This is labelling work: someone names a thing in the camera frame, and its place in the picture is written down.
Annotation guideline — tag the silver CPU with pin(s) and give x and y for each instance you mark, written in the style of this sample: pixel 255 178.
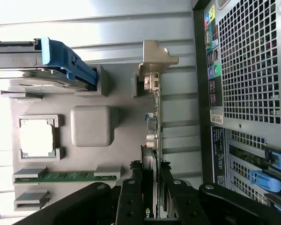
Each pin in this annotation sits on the silver CPU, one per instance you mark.
pixel 37 137

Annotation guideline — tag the open black PC case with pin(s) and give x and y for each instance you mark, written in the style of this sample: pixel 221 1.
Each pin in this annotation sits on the open black PC case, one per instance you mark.
pixel 248 70

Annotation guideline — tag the light blue retention clip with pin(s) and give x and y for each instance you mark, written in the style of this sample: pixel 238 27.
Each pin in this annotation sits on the light blue retention clip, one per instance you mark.
pixel 264 181

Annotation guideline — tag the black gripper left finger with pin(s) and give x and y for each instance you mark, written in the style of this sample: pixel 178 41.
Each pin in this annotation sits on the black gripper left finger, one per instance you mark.
pixel 131 204

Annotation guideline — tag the grey parts rack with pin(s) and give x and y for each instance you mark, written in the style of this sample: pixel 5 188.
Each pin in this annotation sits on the grey parts rack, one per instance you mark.
pixel 93 126

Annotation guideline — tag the green RAM stick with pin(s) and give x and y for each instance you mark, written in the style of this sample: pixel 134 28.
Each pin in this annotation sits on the green RAM stick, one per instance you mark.
pixel 68 176

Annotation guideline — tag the blue slot retention clip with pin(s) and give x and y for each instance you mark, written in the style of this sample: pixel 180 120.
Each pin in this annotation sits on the blue slot retention clip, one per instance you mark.
pixel 277 159

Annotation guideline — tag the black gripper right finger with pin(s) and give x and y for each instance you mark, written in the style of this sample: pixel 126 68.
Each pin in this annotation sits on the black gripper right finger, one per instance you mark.
pixel 187 206

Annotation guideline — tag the silver hard disk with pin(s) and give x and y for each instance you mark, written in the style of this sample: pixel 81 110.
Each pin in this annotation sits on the silver hard disk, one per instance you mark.
pixel 14 59

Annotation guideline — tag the blue disk caddy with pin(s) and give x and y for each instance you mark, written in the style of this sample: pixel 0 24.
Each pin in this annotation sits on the blue disk caddy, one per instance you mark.
pixel 58 54

